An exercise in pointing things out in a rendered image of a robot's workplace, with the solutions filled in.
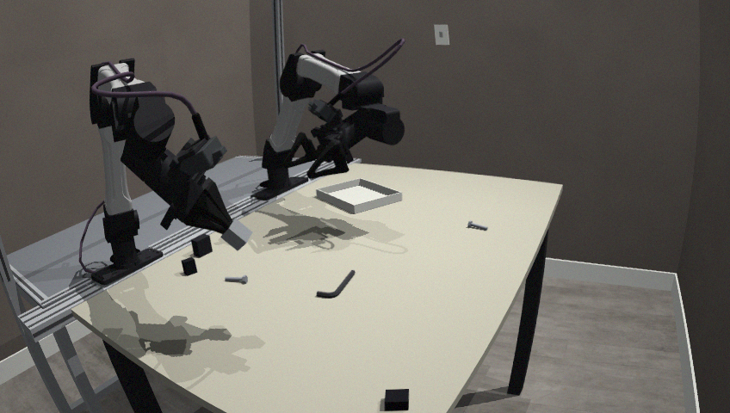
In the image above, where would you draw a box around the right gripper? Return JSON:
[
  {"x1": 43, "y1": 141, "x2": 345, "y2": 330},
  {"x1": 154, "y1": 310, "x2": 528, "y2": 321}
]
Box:
[{"x1": 144, "y1": 135, "x2": 232, "y2": 234}]

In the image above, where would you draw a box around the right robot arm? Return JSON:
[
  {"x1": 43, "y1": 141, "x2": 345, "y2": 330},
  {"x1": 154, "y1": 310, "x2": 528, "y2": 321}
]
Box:
[{"x1": 90, "y1": 63, "x2": 227, "y2": 286}]

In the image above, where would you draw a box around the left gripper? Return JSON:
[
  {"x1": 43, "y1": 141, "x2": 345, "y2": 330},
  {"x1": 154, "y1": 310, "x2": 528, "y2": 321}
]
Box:
[{"x1": 283, "y1": 100, "x2": 362, "y2": 179}]

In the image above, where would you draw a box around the grey metal bolt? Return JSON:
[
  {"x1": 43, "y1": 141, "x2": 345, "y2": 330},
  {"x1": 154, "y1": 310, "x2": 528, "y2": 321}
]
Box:
[
  {"x1": 225, "y1": 275, "x2": 248, "y2": 283},
  {"x1": 467, "y1": 220, "x2": 488, "y2": 231}
]

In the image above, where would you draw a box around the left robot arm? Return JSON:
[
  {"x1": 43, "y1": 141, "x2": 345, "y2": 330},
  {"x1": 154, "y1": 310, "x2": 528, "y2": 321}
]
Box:
[{"x1": 251, "y1": 52, "x2": 405, "y2": 200}]

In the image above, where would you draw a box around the black l-shaped hex key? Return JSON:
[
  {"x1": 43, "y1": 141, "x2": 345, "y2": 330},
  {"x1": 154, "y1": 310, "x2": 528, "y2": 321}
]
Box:
[{"x1": 317, "y1": 270, "x2": 355, "y2": 298}]

